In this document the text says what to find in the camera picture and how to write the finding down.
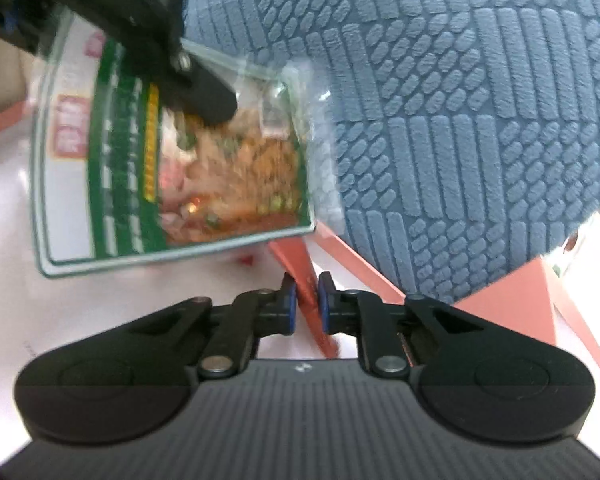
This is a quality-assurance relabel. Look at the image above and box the dark red sachet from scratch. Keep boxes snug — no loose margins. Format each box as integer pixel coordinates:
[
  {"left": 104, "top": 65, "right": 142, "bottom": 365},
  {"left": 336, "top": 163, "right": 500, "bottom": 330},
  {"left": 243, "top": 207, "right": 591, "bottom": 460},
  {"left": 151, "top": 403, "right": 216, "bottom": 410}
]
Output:
[{"left": 268, "top": 237, "right": 340, "bottom": 359}]

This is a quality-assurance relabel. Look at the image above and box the green clear pickle snack packet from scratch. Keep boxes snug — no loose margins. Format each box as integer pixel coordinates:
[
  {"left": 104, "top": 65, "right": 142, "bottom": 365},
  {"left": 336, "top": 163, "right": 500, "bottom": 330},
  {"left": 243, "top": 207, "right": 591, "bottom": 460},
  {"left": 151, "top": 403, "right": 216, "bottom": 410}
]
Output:
[{"left": 30, "top": 11, "right": 344, "bottom": 278}]

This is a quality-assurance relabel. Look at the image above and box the pink shoebox base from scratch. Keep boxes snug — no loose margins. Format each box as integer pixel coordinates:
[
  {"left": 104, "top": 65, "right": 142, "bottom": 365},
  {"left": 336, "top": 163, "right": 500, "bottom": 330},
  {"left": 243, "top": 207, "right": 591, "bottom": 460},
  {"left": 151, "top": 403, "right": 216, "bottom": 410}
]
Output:
[{"left": 456, "top": 212, "right": 600, "bottom": 456}]

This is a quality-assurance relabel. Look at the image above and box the pink shoebox lid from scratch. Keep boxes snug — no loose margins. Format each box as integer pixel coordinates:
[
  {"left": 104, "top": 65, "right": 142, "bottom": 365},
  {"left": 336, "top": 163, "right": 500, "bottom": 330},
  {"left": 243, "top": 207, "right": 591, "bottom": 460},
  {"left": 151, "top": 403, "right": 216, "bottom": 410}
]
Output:
[{"left": 0, "top": 118, "right": 376, "bottom": 479}]

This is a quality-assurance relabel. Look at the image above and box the blue quilted chair cover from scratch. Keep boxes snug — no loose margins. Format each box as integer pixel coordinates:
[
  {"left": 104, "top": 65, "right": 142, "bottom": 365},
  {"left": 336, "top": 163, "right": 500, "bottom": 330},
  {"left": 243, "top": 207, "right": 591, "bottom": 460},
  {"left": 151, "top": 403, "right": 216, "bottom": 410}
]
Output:
[{"left": 186, "top": 0, "right": 600, "bottom": 302}]

